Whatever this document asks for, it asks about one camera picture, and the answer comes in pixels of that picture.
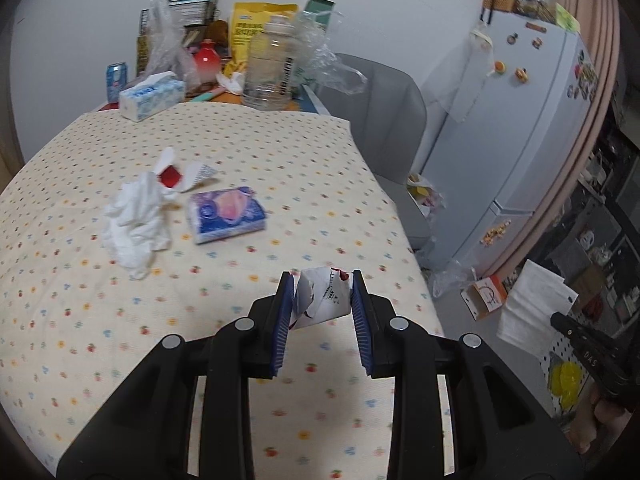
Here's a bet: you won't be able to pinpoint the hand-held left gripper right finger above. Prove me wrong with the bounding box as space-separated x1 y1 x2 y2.
350 269 586 480

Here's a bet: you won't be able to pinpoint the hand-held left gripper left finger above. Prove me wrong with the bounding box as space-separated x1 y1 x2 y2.
56 270 297 480

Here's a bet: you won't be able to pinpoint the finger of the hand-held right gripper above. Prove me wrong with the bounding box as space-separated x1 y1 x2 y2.
550 311 618 378

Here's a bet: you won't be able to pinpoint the white printed paper wrapper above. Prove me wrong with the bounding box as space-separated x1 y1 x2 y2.
291 265 353 331

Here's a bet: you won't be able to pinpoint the white paper napkin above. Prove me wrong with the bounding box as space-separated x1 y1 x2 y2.
496 259 578 361

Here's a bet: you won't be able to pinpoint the person's right hand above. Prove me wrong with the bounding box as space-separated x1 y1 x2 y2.
572 390 636 456

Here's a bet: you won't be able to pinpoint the white pegboard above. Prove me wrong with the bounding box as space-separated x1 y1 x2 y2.
542 340 601 416

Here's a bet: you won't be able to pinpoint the yellow plastic object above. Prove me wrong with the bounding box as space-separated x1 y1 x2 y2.
547 362 583 408

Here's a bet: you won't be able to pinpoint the clear plastic bags on floor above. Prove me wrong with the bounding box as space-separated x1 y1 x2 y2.
432 260 481 298

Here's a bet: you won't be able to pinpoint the orange white carton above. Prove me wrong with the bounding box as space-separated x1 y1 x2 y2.
461 275 508 322

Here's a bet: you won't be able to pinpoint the cluttered kitchen shelf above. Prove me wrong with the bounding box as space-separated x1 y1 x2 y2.
550 110 640 321

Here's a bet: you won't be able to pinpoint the purple tissue packet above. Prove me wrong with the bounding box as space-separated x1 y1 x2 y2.
186 186 267 245

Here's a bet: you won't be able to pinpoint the gold fridge magnet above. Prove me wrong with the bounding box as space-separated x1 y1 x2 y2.
479 220 511 248

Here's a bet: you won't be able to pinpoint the plastic bag with yellow contents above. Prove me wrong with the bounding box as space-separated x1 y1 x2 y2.
407 174 446 216

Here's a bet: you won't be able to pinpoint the red white torn packet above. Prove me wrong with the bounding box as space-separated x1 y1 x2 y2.
152 146 218 201

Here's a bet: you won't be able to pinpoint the crumpled white tissue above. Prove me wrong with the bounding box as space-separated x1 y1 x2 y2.
101 170 173 281

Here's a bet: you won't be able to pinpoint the floral cream tablecloth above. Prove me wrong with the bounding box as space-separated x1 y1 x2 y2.
0 100 446 480

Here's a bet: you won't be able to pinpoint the white refrigerator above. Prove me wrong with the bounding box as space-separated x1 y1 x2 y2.
417 15 598 278

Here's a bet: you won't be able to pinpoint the grey upholstered chair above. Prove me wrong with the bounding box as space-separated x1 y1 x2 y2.
310 52 433 251

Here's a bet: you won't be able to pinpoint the large clear water bottle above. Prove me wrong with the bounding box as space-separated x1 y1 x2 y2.
242 15 301 111

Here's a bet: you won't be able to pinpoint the cluster of fridge magnets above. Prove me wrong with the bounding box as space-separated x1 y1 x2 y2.
567 52 598 98

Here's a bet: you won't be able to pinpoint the crumpled clear plastic bag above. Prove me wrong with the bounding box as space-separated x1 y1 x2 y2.
295 10 368 96

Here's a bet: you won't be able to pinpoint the blue white tissue box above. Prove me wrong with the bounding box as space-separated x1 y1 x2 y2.
118 71 187 122

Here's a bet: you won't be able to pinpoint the translucent hanging plastic bag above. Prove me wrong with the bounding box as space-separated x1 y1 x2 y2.
440 30 496 121

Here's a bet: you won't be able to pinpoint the red white vase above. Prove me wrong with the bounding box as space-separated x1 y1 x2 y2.
192 38 222 86

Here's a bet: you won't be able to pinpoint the blue drink can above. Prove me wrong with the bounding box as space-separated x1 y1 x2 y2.
105 61 128 103

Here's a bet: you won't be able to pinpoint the clear plastic bag with goods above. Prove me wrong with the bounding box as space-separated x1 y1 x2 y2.
140 0 198 86

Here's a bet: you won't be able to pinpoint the yellow snack bag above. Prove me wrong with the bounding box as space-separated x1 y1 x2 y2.
222 1 299 78

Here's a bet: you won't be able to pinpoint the pink curtain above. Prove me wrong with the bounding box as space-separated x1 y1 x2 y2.
500 0 623 281

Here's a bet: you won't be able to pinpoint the light green card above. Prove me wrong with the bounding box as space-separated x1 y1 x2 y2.
554 2 581 33

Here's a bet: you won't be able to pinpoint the green carton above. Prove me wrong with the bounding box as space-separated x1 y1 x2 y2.
302 0 336 28

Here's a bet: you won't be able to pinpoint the dark wire basket with handle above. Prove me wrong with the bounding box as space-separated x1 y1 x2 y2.
515 0 558 23

